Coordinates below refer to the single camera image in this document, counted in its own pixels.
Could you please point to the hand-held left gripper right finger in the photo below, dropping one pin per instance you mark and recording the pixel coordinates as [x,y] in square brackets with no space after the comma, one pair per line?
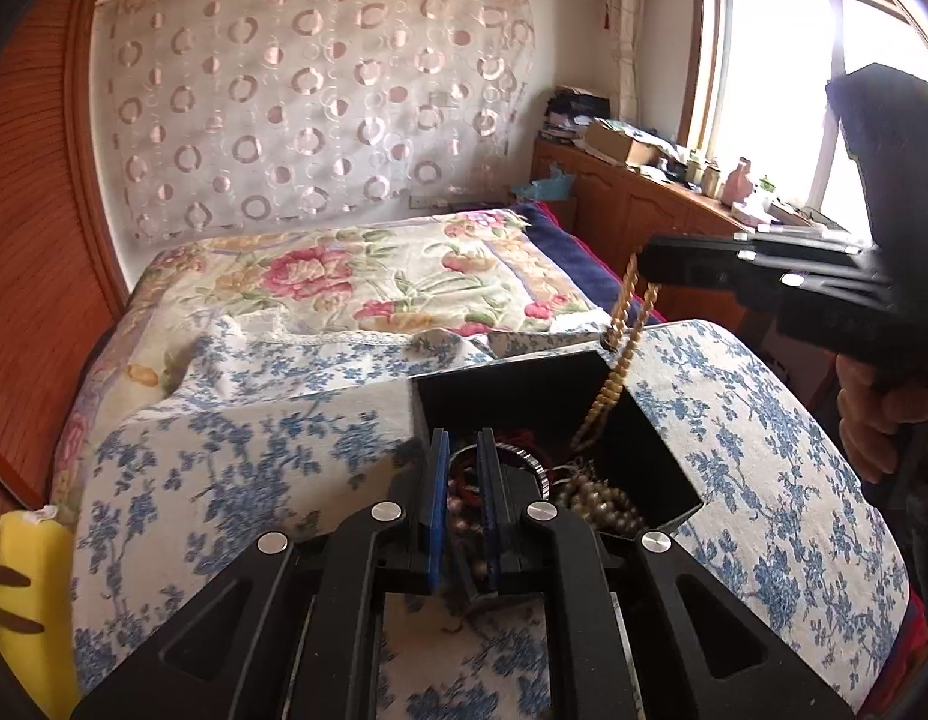
[490,510]

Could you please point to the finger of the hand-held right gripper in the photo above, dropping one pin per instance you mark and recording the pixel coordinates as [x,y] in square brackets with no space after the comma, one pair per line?
[704,266]
[802,244]

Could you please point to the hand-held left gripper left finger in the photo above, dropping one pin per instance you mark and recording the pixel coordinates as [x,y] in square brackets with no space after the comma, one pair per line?
[436,510]

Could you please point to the silver bangle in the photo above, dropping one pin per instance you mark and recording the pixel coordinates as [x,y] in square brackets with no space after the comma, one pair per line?
[528,465]

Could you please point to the black square box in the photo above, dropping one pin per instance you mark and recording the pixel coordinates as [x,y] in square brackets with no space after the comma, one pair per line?
[659,465]

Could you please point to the person's right hand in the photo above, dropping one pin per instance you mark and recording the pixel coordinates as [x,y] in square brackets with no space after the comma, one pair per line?
[862,420]

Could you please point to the white power strip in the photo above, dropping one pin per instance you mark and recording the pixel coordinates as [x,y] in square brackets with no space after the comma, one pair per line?
[802,214]

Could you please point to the tissue pack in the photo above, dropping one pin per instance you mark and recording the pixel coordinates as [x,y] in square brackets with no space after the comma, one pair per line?
[750,213]

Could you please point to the pink bottle on cabinet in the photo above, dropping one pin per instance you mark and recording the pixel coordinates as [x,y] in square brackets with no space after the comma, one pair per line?
[738,181]

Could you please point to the small bottles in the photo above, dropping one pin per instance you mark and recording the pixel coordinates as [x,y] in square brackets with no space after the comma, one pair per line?
[704,174]

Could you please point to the wooden cabinet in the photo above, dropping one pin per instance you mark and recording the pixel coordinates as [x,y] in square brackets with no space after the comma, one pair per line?
[629,202]

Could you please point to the navy blanket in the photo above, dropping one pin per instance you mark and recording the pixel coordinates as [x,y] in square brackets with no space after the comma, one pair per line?
[576,262]

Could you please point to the cardboard box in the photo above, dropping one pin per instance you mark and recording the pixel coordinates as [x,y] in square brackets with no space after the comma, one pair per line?
[618,144]

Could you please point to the teal plastic bag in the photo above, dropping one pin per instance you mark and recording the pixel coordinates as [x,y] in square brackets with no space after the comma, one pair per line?
[546,184]

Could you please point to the window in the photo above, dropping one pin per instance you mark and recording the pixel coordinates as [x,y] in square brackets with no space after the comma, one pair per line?
[771,52]

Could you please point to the pile of dark clutter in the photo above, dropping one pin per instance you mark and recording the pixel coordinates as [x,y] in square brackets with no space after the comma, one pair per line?
[576,112]

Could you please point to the blue floral blanket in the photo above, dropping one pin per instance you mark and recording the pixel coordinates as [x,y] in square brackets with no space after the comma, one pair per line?
[231,450]

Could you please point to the cream window curtain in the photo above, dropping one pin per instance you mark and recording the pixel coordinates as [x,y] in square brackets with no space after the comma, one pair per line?
[621,22]

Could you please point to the pink floral quilt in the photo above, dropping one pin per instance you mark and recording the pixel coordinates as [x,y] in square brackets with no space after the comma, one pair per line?
[314,277]

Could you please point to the yellow plush toy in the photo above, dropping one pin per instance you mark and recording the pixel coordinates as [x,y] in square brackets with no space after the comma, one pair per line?
[25,615]

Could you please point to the circle patterned wall curtain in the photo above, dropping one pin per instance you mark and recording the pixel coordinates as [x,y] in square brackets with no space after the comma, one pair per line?
[306,90]

